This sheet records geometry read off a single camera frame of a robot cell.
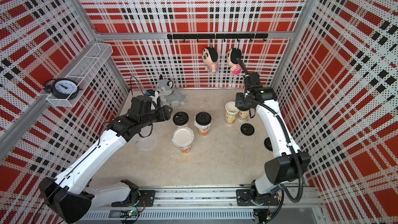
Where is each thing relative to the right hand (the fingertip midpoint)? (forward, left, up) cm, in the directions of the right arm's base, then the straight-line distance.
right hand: (247, 101), depth 78 cm
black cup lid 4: (-12, -15, -25) cm, 32 cm away
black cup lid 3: (-1, -5, -27) cm, 28 cm away
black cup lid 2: (-4, +23, -9) cm, 25 cm away
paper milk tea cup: (-8, +35, -11) cm, 38 cm away
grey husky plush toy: (+18, +47, -14) cm, 52 cm away
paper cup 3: (+6, -3, -21) cm, 22 cm away
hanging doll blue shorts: (+29, +19, +7) cm, 35 cm away
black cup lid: (-4, +35, -9) cm, 37 cm away
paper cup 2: (+2, +6, -12) cm, 14 cm away
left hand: (-5, +40, -1) cm, 40 cm away
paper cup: (-7, +23, -16) cm, 29 cm away
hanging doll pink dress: (+32, +5, +6) cm, 33 cm away
